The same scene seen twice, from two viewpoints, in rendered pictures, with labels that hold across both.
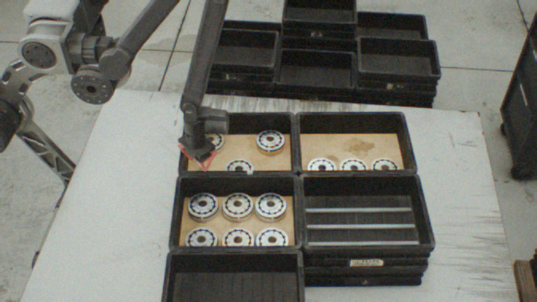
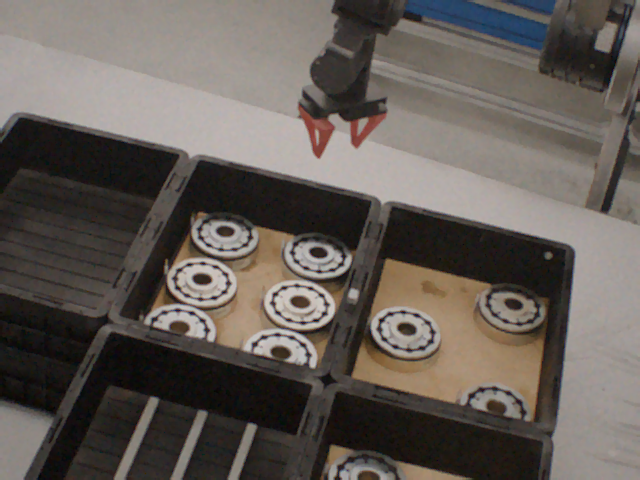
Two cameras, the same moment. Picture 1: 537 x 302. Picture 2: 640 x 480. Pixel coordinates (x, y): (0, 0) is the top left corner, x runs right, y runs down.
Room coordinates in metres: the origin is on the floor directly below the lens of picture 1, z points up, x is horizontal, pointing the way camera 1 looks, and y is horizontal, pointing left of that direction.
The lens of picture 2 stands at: (1.41, -1.25, 2.09)
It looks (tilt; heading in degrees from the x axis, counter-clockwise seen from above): 39 degrees down; 96
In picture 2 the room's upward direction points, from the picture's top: 10 degrees clockwise
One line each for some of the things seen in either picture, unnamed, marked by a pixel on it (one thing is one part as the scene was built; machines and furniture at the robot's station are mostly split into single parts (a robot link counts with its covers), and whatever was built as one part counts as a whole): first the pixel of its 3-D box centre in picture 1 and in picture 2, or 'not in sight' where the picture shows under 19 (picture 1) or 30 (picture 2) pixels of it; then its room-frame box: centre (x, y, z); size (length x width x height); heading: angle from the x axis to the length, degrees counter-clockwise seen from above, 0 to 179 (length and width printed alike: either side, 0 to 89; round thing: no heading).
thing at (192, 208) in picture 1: (202, 204); (318, 256); (1.24, 0.21, 0.86); 0.10 x 0.10 x 0.01
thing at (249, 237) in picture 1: (237, 240); (201, 282); (1.09, 0.09, 0.86); 0.10 x 0.10 x 0.01
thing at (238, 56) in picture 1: (239, 81); not in sight; (2.47, 0.15, 0.37); 0.40 x 0.30 x 0.45; 84
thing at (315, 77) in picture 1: (314, 92); not in sight; (2.43, -0.25, 0.31); 0.40 x 0.30 x 0.34; 84
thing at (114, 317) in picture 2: (236, 212); (252, 261); (1.16, 0.10, 0.92); 0.40 x 0.30 x 0.02; 90
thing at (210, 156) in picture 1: (201, 157); (329, 126); (1.23, 0.19, 1.10); 0.07 x 0.07 x 0.09; 45
